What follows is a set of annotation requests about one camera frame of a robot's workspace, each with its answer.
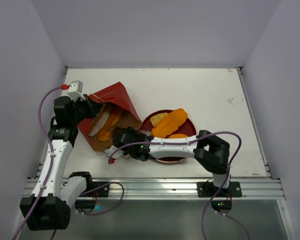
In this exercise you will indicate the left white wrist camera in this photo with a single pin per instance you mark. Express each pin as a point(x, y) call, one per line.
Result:
point(74, 90)

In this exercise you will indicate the wavy orange bread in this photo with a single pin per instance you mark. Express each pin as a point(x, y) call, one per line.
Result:
point(104, 135)

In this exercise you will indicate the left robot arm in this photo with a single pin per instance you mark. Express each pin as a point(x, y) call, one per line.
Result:
point(49, 205)

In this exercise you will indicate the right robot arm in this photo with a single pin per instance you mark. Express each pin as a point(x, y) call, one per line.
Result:
point(210, 151)

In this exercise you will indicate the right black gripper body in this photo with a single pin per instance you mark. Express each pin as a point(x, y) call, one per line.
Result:
point(122, 139)

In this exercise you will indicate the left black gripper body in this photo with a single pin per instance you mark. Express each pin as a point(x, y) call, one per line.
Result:
point(83, 109)

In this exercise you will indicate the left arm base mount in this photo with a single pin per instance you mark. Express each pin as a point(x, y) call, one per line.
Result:
point(89, 203)

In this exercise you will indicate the red round plate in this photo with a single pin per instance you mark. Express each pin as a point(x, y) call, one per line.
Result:
point(187, 128)

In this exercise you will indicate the red paper bag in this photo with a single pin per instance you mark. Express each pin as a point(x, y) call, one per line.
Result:
point(117, 96)

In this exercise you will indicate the white rimmed oval bread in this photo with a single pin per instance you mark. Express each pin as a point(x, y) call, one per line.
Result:
point(99, 121)

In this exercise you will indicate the sliced bread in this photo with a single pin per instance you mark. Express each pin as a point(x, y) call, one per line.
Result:
point(170, 123)

